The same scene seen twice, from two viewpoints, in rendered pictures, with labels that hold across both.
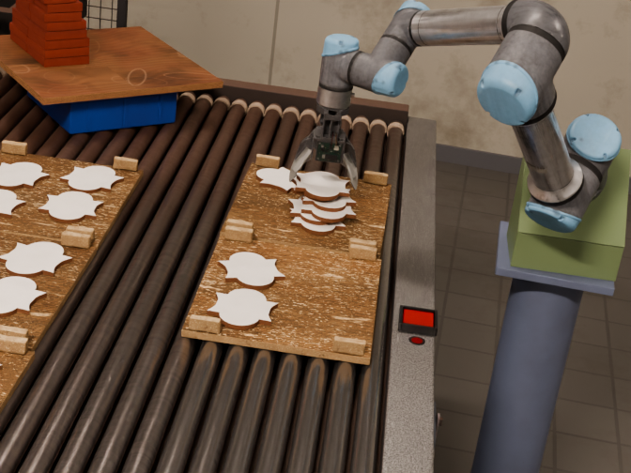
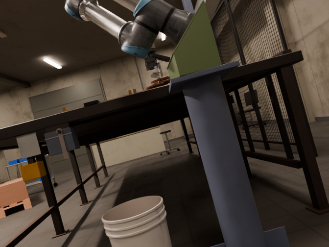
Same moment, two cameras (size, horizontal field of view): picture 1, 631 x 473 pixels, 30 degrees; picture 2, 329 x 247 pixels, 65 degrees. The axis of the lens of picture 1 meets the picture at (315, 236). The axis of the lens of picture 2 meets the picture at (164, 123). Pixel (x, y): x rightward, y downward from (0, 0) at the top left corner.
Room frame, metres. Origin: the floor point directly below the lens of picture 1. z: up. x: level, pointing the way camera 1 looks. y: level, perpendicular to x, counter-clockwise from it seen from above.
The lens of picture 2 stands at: (2.20, -1.64, 0.71)
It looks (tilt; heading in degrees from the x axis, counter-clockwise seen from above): 0 degrees down; 83
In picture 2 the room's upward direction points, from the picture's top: 15 degrees counter-clockwise
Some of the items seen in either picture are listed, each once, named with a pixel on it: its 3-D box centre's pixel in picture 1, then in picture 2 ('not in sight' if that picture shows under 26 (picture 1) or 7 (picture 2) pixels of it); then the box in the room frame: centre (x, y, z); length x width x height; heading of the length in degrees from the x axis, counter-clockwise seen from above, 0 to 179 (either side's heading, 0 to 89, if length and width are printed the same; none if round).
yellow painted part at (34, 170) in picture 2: not in sight; (29, 156); (1.65, -0.22, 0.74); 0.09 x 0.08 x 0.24; 178
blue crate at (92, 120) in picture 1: (100, 91); not in sight; (2.96, 0.62, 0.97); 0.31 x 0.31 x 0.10; 36
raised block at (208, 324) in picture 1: (205, 324); not in sight; (1.86, 0.18, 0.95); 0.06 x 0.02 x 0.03; 87
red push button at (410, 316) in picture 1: (418, 320); not in sight; (2.03, -0.22, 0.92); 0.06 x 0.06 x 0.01; 88
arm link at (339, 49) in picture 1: (340, 62); not in sight; (2.44, 0.00, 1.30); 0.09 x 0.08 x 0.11; 59
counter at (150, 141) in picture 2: not in sight; (129, 147); (1.99, 6.29, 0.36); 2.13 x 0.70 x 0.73; 174
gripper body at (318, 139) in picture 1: (330, 131); (151, 60); (2.44, 0.00, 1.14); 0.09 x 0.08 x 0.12; 1
